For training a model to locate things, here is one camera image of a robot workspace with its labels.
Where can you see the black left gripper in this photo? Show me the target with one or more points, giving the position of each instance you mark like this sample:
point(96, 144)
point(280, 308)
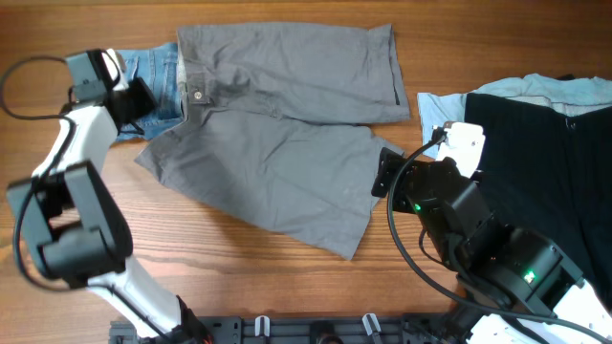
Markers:
point(146, 101)

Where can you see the black garment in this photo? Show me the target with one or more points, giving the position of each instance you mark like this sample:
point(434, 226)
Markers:
point(551, 173)

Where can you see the grey cotton shorts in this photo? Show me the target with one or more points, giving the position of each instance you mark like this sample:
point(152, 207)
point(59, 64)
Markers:
point(277, 129)

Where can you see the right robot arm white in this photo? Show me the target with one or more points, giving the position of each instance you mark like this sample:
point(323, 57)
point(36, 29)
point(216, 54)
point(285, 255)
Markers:
point(520, 285)

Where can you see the light blue shirt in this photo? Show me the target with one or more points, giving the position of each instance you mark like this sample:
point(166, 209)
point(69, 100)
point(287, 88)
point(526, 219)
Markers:
point(574, 98)

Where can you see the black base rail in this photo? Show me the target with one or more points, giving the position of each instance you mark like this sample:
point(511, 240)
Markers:
point(409, 328)

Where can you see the folded blue denim shorts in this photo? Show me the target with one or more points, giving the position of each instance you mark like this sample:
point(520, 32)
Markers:
point(158, 69)

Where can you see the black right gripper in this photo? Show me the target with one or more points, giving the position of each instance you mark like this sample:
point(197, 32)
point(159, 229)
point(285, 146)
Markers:
point(401, 197)

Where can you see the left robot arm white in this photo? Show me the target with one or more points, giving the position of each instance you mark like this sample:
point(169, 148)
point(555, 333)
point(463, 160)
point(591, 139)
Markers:
point(74, 230)

